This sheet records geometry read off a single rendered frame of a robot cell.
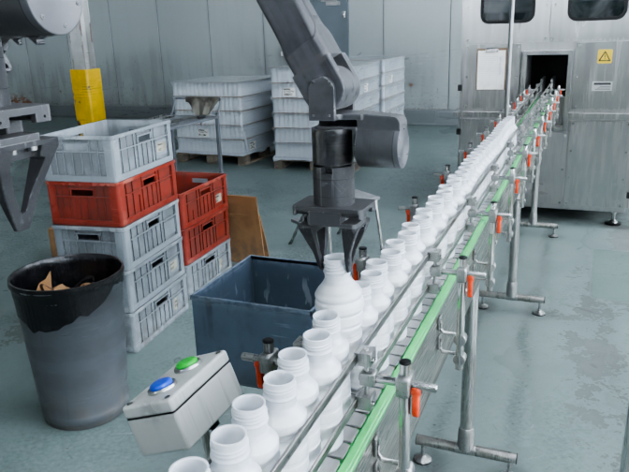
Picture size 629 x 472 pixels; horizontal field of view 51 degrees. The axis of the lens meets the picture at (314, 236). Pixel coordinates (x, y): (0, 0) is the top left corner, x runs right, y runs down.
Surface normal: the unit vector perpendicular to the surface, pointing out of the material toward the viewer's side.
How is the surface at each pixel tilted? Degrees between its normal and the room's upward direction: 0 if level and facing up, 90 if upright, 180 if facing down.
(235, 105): 90
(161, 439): 90
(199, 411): 70
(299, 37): 77
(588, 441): 0
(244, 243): 99
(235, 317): 90
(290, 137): 89
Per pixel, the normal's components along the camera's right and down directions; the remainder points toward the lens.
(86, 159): -0.25, 0.29
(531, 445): -0.03, -0.96
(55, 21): 0.93, 0.08
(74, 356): 0.29, 0.33
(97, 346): 0.70, 0.25
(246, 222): -0.33, 0.48
